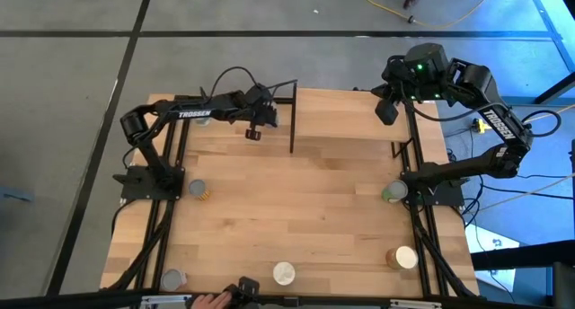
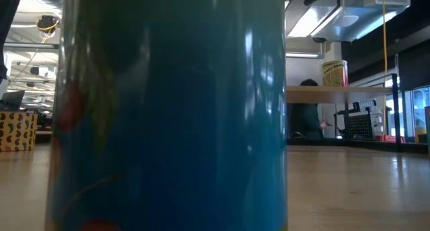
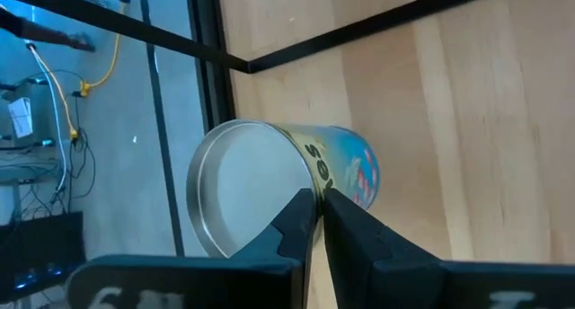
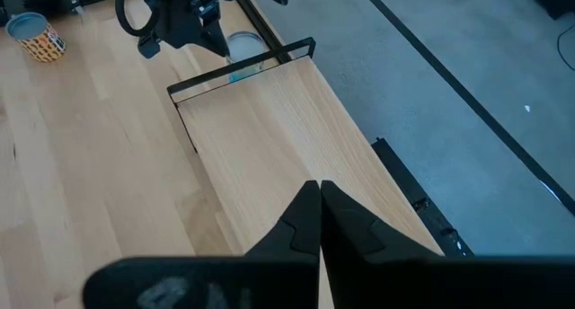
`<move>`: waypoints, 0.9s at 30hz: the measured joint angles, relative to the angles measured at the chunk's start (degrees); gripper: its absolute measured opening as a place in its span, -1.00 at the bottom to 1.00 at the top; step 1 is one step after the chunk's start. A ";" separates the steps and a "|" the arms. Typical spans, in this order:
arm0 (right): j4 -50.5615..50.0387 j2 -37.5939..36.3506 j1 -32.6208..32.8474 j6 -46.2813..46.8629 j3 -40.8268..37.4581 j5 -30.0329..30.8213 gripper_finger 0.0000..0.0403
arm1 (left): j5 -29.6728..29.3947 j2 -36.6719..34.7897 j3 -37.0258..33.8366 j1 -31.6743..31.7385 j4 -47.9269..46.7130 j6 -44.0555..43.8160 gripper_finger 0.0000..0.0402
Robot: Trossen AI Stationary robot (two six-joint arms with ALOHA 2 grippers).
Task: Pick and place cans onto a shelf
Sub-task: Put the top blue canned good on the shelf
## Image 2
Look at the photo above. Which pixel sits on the blue cherries tin can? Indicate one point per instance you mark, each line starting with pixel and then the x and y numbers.
pixel 168 123

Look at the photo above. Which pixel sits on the yellow green beans tin can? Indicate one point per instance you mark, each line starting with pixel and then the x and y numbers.
pixel 335 74

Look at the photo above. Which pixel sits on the patterned cardboard box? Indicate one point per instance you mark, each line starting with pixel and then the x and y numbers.
pixel 16 132

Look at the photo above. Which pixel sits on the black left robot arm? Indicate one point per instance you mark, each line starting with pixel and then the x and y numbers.
pixel 8 23

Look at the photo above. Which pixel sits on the wooden shelf with black legs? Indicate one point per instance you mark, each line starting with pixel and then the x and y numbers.
pixel 352 94

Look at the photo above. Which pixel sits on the black rounded object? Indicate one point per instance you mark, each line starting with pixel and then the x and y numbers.
pixel 297 136

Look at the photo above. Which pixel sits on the person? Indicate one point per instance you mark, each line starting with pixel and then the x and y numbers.
pixel 305 117

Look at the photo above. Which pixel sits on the ceiling light strip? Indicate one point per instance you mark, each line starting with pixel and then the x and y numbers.
pixel 302 55

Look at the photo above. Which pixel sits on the black perforated panel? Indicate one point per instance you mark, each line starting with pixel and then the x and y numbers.
pixel 361 126

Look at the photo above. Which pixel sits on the red object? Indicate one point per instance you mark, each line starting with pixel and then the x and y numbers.
pixel 389 138

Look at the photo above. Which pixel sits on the black ceiling spotlight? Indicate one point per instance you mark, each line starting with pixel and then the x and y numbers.
pixel 34 70

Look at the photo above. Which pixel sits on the grey laptop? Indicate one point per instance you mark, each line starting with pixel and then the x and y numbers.
pixel 11 100

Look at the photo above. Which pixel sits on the yellow object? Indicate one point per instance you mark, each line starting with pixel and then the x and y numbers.
pixel 421 133

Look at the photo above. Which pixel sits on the black dome camera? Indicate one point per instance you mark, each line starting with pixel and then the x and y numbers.
pixel 319 40

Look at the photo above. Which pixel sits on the silver ceiling air duct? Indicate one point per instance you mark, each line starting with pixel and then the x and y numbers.
pixel 336 19

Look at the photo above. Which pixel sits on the black aluminium table frame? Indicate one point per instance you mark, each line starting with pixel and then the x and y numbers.
pixel 369 144

